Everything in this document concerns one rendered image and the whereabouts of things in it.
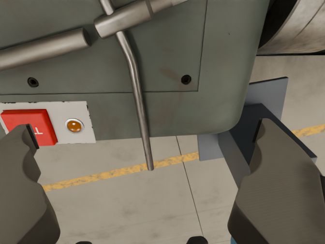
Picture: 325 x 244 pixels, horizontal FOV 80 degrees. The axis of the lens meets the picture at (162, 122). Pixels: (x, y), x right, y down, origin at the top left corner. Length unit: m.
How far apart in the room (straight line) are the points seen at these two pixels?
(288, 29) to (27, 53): 0.35
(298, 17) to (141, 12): 0.22
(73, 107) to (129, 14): 0.15
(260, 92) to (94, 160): 1.70
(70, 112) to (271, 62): 1.66
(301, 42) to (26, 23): 0.40
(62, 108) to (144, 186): 2.12
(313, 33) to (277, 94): 0.62
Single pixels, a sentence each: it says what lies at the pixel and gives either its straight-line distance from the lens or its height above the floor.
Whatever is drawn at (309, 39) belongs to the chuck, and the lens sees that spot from 0.41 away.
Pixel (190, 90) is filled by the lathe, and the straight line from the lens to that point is 0.29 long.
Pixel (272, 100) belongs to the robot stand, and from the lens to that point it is 1.00.
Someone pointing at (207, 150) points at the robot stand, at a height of 0.75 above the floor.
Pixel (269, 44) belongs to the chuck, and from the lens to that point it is 0.39.
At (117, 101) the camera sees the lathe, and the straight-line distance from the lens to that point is 0.29.
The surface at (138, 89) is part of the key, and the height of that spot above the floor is 1.27.
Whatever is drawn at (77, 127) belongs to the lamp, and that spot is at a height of 1.26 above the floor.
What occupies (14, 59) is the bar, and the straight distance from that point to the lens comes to 0.29.
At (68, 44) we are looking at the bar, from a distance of 0.26.
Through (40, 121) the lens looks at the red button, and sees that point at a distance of 0.33.
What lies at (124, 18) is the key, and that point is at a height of 1.28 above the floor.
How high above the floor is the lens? 1.51
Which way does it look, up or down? 57 degrees down
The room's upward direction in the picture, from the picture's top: 176 degrees clockwise
